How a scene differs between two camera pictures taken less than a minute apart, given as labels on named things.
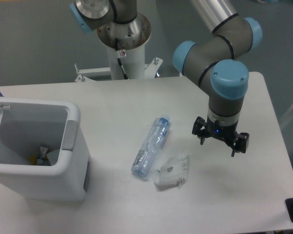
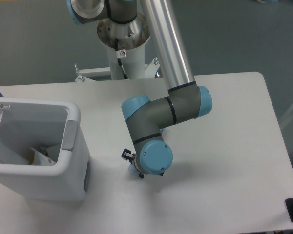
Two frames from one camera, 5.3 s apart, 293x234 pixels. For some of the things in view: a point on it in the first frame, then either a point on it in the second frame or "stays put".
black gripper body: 226,133 → 138,167
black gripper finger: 199,128 → 127,155
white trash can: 19,127 stays put
